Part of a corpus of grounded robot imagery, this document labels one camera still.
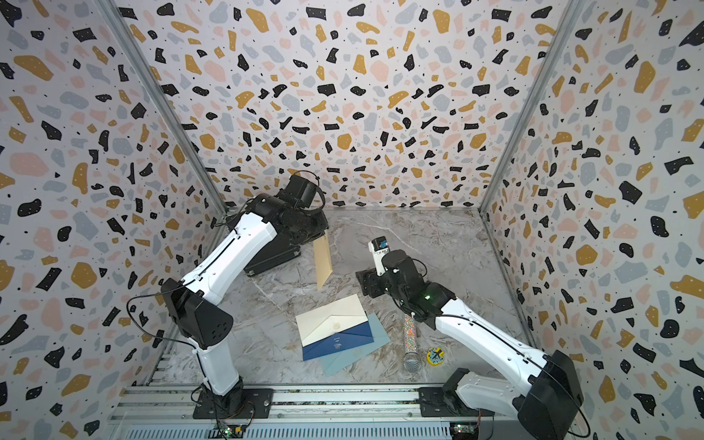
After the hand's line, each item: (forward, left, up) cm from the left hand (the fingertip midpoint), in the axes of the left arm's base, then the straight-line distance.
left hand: (331, 229), depth 81 cm
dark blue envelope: (-23, -6, -24) cm, 34 cm away
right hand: (-12, -10, -5) cm, 16 cm away
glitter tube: (-30, -23, -23) cm, 44 cm away
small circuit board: (-46, +25, -27) cm, 59 cm away
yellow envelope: (-6, +3, -7) cm, 10 cm away
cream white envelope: (-17, +2, -24) cm, 30 cm away
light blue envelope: (-30, -1, -26) cm, 40 cm away
